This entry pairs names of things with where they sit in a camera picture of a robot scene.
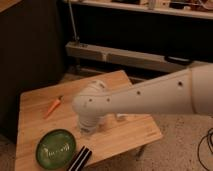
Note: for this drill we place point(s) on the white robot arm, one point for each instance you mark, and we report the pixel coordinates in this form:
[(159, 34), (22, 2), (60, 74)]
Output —
[(188, 91)]

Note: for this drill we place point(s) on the white tube bottle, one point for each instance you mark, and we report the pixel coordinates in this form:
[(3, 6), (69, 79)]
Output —
[(120, 116)]

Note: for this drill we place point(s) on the metal pole stand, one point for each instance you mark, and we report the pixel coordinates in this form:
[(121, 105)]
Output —
[(75, 36)]

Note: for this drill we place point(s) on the orange toy carrot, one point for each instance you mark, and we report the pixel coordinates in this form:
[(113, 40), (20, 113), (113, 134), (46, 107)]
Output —
[(54, 105)]

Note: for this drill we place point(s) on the wooden table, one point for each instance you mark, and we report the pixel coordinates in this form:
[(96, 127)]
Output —
[(115, 137)]

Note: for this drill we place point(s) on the black white striped block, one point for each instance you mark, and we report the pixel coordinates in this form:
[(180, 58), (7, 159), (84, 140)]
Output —
[(80, 160)]

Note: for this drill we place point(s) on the green round plate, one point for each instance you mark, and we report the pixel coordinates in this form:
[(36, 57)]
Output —
[(55, 149)]

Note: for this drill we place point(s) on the white shelf ledge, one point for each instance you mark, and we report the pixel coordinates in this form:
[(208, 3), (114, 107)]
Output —
[(141, 8)]

